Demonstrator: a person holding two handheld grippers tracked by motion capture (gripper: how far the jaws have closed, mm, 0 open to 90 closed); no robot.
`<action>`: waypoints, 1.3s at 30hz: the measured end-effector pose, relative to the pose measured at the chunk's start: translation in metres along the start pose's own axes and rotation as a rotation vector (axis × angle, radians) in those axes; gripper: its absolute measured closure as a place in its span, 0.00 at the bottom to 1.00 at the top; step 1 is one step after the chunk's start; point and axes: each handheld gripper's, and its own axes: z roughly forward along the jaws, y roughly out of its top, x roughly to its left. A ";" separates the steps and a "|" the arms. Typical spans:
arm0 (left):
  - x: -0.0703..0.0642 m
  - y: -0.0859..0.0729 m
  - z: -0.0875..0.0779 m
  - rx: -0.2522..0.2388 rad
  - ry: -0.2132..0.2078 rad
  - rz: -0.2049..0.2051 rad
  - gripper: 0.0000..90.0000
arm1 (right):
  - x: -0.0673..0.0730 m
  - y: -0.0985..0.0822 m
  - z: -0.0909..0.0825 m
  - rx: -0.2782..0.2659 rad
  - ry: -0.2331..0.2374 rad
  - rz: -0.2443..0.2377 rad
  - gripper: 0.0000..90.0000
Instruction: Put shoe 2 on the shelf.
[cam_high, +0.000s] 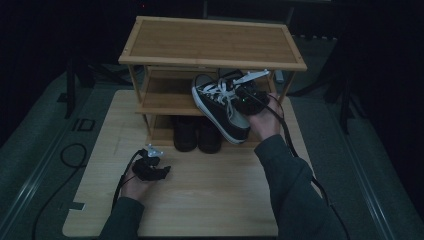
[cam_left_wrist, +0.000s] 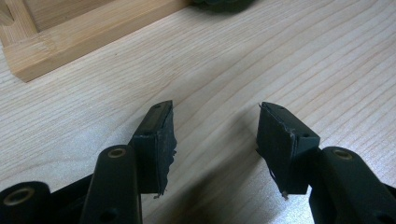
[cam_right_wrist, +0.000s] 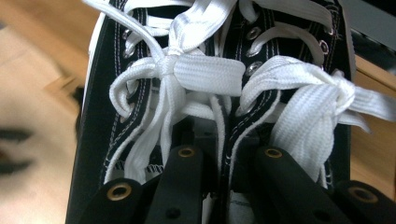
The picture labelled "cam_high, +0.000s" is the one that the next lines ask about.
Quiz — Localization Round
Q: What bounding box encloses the right hand-held gripper cable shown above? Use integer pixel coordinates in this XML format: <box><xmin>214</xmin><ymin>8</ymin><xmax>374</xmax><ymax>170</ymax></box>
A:
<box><xmin>242</xmin><ymin>89</ymin><xmax>352</xmax><ymax>240</ymax></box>

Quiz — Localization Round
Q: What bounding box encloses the black slip-on shoe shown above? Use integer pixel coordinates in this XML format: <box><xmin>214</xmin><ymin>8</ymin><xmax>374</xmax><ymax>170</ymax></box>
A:
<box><xmin>171</xmin><ymin>115</ymin><xmax>198</xmax><ymax>153</ymax></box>
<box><xmin>197</xmin><ymin>116</ymin><xmax>223</xmax><ymax>155</ymax></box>

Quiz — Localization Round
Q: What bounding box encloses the hand-held gripper cable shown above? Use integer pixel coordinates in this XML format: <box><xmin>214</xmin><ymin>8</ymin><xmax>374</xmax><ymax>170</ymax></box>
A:
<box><xmin>111</xmin><ymin>149</ymin><xmax>145</xmax><ymax>210</ymax></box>
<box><xmin>242</xmin><ymin>89</ymin><xmax>352</xmax><ymax>240</ymax></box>

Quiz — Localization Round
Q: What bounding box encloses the left hand-held gripper cable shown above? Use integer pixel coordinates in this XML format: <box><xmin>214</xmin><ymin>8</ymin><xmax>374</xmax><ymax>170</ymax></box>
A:
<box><xmin>111</xmin><ymin>149</ymin><xmax>145</xmax><ymax>210</ymax></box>

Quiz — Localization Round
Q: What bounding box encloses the person's right hand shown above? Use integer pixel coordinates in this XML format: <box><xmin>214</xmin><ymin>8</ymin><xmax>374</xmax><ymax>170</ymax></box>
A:
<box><xmin>247</xmin><ymin>92</ymin><xmax>285</xmax><ymax>142</ymax></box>

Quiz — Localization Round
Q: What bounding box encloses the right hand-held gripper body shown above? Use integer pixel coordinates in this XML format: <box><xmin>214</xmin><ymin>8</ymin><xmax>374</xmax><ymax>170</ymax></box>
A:
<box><xmin>232</xmin><ymin>68</ymin><xmax>271</xmax><ymax>116</ymax></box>

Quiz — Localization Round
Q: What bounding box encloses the black floor cable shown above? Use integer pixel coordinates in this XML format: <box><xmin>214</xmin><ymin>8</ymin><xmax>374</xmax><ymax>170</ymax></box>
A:
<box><xmin>31</xmin><ymin>143</ymin><xmax>89</xmax><ymax>240</ymax></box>

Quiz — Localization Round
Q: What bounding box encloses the wooden shoe rack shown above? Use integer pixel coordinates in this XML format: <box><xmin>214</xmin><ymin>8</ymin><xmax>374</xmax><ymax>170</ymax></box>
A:
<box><xmin>118</xmin><ymin>15</ymin><xmax>308</xmax><ymax>148</ymax></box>

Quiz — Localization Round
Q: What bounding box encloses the person's left hand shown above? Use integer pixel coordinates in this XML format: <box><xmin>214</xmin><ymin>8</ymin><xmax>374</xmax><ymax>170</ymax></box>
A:
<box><xmin>119</xmin><ymin>172</ymin><xmax>152</xmax><ymax>202</ymax></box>

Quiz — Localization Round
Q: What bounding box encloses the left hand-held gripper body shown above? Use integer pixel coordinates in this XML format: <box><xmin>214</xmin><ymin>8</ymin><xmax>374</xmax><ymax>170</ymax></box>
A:
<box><xmin>131</xmin><ymin>143</ymin><xmax>165</xmax><ymax>182</ymax></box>

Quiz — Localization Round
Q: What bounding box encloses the black metal stand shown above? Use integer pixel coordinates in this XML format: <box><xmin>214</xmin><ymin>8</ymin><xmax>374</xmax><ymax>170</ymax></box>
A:
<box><xmin>287</xmin><ymin>33</ymin><xmax>368</xmax><ymax>135</ymax></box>
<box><xmin>56</xmin><ymin>58</ymin><xmax>134</xmax><ymax>120</ymax></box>

